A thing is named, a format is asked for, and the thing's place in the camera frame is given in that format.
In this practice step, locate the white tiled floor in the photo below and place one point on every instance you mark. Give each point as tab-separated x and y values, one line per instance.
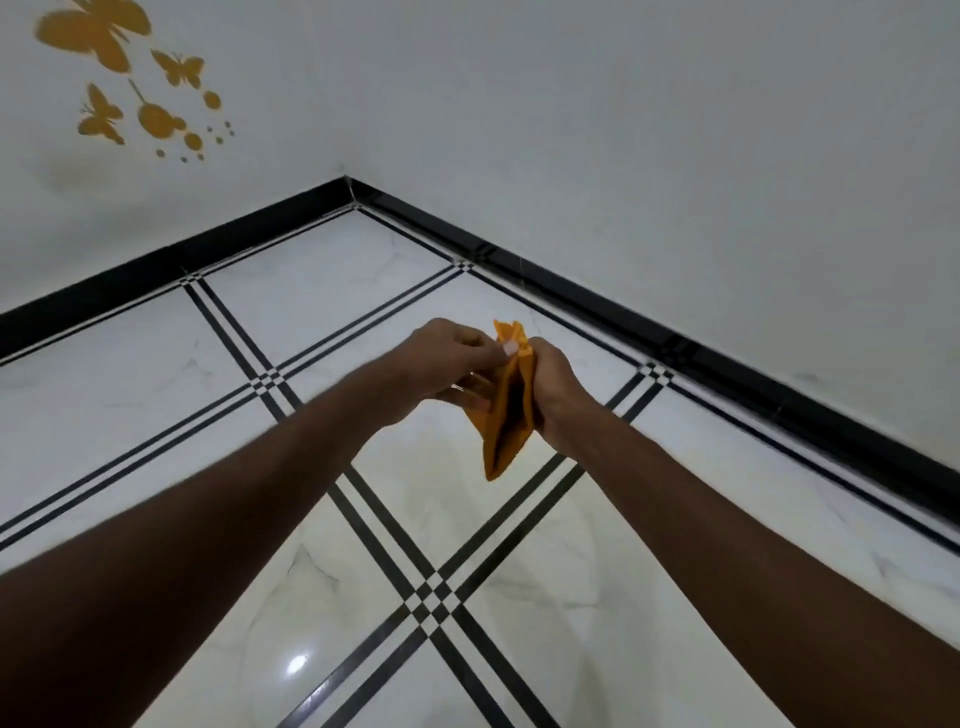
150	420

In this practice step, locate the golden butterfly wall decal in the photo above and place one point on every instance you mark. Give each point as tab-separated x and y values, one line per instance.
94	34

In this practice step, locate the black baseboard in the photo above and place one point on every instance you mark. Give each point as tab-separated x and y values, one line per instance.
675	352

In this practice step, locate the person's left hand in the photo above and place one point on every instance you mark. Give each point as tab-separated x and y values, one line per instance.
442	364

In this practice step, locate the person's left forearm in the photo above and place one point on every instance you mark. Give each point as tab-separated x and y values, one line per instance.
172	555

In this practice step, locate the person's right forearm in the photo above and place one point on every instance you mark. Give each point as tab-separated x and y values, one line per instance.
765	592

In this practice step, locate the person's right hand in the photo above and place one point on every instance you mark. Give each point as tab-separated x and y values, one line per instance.
555	397

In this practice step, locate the orange cleaning cloth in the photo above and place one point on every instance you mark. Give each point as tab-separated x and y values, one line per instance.
506	420

